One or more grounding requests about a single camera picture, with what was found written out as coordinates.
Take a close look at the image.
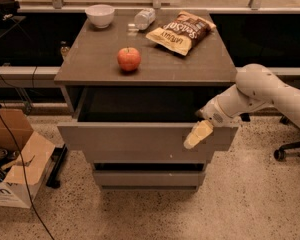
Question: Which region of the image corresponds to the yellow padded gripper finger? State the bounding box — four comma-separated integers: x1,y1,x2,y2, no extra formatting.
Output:
183,120,213,149

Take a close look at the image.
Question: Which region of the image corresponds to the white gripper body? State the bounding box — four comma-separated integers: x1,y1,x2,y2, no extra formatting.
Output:
196,95,238,127

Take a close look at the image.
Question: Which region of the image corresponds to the grey top drawer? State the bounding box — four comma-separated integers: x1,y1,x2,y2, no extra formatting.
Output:
58,86,237,163

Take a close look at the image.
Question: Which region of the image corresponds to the grey drawer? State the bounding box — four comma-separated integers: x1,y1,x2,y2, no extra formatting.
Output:
58,86,237,163
93,171,205,187

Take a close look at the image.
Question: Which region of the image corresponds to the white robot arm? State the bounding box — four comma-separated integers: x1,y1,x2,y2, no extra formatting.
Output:
184,64,300,149

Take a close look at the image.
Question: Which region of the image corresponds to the grey drawer cabinet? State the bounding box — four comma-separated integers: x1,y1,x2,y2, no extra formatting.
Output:
55,10,236,190

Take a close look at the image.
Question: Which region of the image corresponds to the grey bottom drawer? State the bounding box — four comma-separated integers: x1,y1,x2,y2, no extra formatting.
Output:
93,171,205,187

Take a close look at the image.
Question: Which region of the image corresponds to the open cardboard box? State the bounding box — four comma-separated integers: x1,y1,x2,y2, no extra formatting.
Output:
0,109,55,208

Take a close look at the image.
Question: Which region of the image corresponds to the black table leg right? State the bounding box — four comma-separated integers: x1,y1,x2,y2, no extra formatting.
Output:
240,113,250,122

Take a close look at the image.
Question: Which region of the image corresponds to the black table leg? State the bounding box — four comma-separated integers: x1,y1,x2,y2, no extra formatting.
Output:
46,145,68,189
240,113,250,122

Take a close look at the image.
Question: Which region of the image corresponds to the black office chair base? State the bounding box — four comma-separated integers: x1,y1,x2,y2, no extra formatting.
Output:
273,124,300,161

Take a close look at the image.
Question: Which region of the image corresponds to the brown yellow chip bag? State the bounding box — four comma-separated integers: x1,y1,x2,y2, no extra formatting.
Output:
146,11,216,56

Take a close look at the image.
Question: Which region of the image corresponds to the red apple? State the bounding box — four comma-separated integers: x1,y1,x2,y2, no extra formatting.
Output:
117,47,141,72

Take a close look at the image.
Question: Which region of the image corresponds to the clear plastic water bottle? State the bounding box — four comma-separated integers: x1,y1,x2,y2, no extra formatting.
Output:
128,8,156,31

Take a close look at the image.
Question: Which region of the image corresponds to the black table leg left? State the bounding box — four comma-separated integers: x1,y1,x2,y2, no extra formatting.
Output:
46,145,68,189

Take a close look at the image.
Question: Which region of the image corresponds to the white bowl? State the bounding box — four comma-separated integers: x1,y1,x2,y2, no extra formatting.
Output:
85,4,115,28

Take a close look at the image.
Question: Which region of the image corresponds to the small bottle behind cabinet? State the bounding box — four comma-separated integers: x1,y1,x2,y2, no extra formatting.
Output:
60,41,70,59

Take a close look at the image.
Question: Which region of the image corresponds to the black floor cable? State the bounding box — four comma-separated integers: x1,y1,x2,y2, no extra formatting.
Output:
0,65,56,240

